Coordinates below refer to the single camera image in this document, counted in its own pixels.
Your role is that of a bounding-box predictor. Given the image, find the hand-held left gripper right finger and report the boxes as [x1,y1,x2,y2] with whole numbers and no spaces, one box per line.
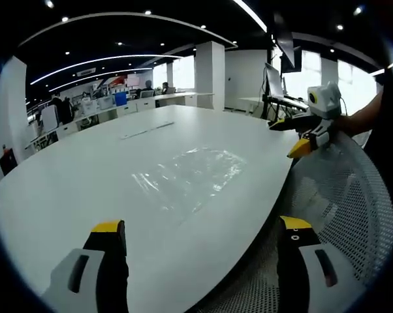
[276,215,367,313]

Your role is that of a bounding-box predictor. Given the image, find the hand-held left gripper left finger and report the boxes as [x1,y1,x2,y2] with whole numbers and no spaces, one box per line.
[41,220,131,313]

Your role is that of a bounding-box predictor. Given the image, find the clear plastic food packaging bags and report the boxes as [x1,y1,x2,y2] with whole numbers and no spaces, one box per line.
[131,147,248,216]

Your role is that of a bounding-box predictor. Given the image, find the computer monitor on stand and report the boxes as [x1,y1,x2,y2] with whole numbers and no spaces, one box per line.
[260,62,310,120]

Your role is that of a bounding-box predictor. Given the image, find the white mesh office chair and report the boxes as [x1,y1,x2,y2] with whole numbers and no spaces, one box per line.
[196,128,393,313]

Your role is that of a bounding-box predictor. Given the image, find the hanging dark ceiling screen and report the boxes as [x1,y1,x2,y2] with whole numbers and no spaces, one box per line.
[272,12,304,73]

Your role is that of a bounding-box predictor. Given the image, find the white square pillar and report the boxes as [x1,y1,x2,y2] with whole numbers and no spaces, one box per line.
[193,40,227,111]

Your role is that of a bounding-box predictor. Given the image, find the white office chair back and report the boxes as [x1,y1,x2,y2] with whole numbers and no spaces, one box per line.
[40,106,60,133]

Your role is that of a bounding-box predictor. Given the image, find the long white office desk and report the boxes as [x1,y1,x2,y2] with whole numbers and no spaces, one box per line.
[29,91,215,144]

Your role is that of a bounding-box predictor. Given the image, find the flat white cable cover strip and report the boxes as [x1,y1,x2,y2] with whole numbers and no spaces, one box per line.
[119,121,175,140]

